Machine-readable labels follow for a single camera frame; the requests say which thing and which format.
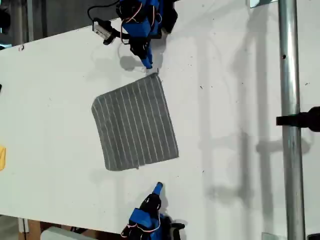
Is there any grey white-striped towel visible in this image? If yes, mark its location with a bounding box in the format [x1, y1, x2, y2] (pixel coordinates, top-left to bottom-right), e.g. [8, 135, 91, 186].
[90, 72, 180, 172]

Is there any white box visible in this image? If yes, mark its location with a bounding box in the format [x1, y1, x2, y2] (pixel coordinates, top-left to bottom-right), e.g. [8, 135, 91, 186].
[40, 226, 99, 240]

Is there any black clamp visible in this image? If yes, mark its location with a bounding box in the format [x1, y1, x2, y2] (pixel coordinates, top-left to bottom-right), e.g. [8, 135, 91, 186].
[275, 106, 320, 133]

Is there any yellow object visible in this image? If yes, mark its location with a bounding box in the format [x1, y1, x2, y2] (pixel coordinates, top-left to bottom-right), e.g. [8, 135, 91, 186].
[0, 145, 7, 172]

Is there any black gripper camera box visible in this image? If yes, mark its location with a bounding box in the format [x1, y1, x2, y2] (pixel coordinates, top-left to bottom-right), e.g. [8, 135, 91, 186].
[170, 221, 186, 240]
[92, 17, 119, 46]

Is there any black camera cable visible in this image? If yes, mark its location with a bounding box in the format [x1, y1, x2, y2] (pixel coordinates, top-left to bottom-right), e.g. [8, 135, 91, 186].
[87, 0, 121, 23]

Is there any metal bracket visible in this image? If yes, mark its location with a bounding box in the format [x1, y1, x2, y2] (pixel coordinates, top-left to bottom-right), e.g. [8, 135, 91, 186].
[245, 0, 277, 9]

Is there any steel post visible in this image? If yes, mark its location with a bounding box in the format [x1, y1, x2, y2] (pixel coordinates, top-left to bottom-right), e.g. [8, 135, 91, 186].
[277, 0, 307, 240]

